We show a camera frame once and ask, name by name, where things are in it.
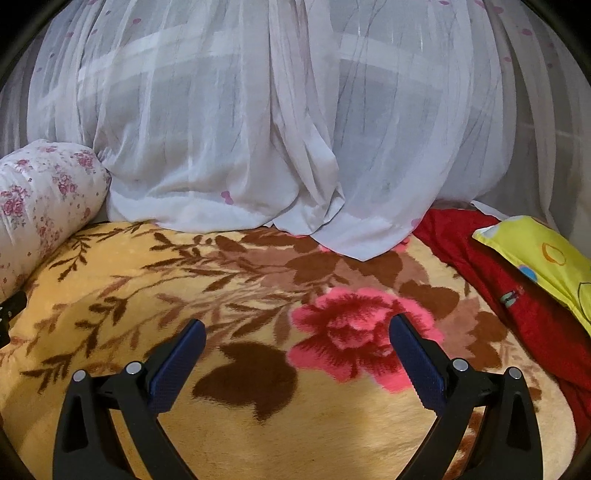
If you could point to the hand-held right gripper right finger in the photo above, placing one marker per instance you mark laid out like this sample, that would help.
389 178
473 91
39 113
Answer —
418 364

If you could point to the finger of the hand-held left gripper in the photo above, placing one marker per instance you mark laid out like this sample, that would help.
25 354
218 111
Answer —
14 304

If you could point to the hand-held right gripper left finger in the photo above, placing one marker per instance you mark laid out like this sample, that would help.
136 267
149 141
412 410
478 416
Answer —
178 364

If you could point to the yellow floral blanket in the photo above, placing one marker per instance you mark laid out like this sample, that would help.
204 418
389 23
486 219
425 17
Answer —
138 267

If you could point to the floral white pillow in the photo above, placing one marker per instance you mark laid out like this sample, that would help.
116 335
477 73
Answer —
41 203

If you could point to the red cloth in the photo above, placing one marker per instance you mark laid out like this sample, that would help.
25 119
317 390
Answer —
521 318

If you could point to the yellow printed pillow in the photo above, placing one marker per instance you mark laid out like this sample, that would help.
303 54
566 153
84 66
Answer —
545 258

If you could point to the sheer white curtain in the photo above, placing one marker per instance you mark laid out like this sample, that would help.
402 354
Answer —
277 115

